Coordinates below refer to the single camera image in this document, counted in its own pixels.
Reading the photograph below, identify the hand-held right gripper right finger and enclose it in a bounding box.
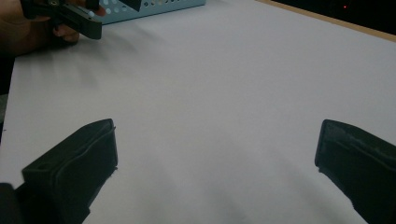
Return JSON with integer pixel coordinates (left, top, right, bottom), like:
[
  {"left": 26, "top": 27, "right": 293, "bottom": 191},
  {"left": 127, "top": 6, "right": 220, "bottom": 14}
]
[{"left": 314, "top": 119, "right": 396, "bottom": 224}]

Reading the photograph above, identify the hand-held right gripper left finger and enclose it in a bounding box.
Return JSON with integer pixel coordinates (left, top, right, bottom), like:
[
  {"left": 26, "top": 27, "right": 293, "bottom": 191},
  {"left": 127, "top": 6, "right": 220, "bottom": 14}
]
[{"left": 14, "top": 118, "right": 119, "bottom": 224}]

